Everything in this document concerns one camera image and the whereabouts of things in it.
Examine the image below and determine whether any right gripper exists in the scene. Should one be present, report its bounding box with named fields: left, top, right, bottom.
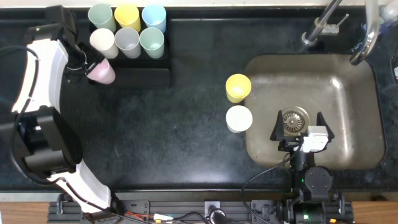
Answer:
left=269, top=110, right=335, bottom=152

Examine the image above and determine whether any white cup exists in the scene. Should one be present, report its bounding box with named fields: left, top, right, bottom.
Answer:
left=89, top=28, right=119, bottom=59
left=225, top=105, right=253, bottom=134

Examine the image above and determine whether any yellow cup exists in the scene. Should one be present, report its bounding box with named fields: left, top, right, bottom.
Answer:
left=114, top=3, right=141, bottom=33
left=225, top=73, right=252, bottom=104

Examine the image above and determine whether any pink cup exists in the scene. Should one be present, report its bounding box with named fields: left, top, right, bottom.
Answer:
left=86, top=58, right=116, bottom=85

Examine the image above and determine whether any steel sink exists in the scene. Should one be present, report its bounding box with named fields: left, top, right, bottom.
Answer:
left=244, top=54, right=386, bottom=170

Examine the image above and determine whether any steel tap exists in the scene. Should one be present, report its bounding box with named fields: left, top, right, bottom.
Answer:
left=300, top=0, right=382, bottom=67

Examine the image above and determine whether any black tray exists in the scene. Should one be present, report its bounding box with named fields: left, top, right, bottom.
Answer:
left=88, top=18, right=172, bottom=88

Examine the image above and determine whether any green cup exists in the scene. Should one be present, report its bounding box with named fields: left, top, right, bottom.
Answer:
left=88, top=3, right=117, bottom=32
left=139, top=27, right=165, bottom=59

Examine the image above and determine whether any blue cup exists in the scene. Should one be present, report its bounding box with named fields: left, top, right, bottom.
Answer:
left=141, top=4, right=167, bottom=34

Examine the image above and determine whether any grey cup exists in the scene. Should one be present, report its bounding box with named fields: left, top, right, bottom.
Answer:
left=114, top=27, right=142, bottom=59

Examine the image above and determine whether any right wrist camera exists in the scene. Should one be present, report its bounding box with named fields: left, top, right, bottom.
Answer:
left=301, top=125, right=330, bottom=154

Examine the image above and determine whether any black cable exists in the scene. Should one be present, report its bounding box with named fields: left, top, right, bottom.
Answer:
left=0, top=45, right=68, bottom=187
left=241, top=136, right=304, bottom=224

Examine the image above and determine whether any mounting rail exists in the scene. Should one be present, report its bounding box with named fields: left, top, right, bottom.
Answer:
left=46, top=192, right=355, bottom=224

